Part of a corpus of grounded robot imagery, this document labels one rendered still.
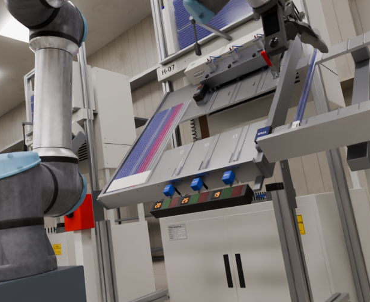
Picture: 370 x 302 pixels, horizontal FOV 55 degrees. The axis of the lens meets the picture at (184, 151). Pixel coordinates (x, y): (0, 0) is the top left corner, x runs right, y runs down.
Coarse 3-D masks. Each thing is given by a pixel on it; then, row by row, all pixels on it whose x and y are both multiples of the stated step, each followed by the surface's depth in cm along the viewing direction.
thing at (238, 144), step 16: (240, 128) 111; (256, 128) 105; (192, 144) 121; (208, 144) 115; (224, 144) 109; (240, 144) 104; (160, 160) 128; (176, 160) 121; (192, 160) 114; (208, 160) 107; (224, 160) 103; (160, 176) 119
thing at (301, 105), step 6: (318, 54) 104; (312, 60) 101; (312, 66) 98; (312, 72) 95; (306, 78) 94; (306, 84) 91; (306, 90) 88; (300, 96) 87; (306, 96) 87; (300, 102) 85; (300, 108) 83; (300, 114) 81; (294, 120) 80; (300, 120) 80
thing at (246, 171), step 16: (240, 160) 94; (176, 176) 108; (192, 176) 104; (208, 176) 101; (240, 176) 97; (256, 176) 95; (112, 192) 127; (128, 192) 122; (144, 192) 118; (160, 192) 115; (176, 192) 112; (192, 192) 109; (112, 208) 133
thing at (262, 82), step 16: (240, 80) 138; (256, 80) 130; (272, 80) 122; (176, 96) 169; (192, 96) 156; (224, 96) 136; (240, 96) 127; (256, 96) 130; (192, 112) 143; (208, 112) 136
